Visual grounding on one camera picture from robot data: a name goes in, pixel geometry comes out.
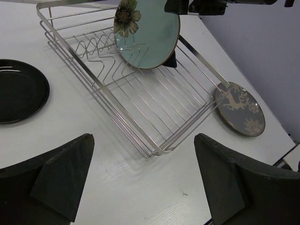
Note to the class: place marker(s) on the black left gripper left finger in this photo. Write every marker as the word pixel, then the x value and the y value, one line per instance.
pixel 46 189

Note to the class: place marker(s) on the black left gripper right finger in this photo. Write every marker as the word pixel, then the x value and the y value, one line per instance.
pixel 243 191

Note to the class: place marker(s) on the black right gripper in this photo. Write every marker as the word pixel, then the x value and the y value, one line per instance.
pixel 207 7

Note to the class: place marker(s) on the teal flower plate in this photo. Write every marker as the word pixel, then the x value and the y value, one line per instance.
pixel 146 36

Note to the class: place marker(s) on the grey deer plate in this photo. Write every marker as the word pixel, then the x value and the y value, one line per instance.
pixel 239 109

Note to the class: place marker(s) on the black round plate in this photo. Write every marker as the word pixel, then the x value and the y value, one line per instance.
pixel 24 90

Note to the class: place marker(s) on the steel wire dish rack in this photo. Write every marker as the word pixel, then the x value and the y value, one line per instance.
pixel 156 109

